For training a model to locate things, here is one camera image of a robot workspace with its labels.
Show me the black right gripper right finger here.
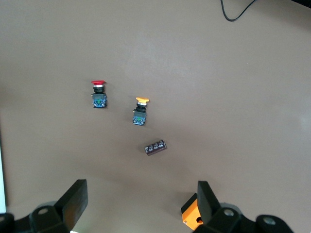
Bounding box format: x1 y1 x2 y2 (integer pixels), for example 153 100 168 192
193 181 296 233

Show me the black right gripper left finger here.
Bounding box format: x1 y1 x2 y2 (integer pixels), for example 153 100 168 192
0 179 88 233

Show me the white drawer cabinet housing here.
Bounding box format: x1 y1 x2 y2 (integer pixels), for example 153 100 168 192
0 143 7 214

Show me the red mushroom push button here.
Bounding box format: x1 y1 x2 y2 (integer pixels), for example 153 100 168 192
91 80 108 109

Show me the yellow mushroom push button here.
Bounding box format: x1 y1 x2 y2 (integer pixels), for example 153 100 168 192
132 96 150 126

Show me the orange button enclosure box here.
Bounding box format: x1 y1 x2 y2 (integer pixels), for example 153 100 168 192
180 193 204 231

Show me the black looped cable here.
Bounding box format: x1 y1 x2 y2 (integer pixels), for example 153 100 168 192
220 0 257 22

